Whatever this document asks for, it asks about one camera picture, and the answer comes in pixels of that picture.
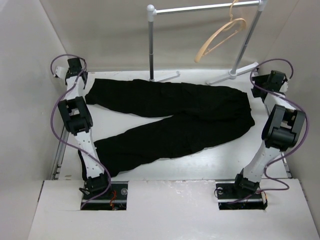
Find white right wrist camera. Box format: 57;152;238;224
279;78;290;94

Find beige plastic hanger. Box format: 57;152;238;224
194;0;247;63

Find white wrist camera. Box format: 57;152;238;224
279;78;290;94
53;66;68;80

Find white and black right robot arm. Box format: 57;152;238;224
231;70;307;198

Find black trousers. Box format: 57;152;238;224
85;78;255;177

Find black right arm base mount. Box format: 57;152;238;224
214;181;268;210

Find white and silver clothes rack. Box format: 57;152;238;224
145;0;268;84

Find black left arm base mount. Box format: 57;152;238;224
80;181;129;211

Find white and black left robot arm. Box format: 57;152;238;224
55;56;112;200

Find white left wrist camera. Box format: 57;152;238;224
53;66;68;80

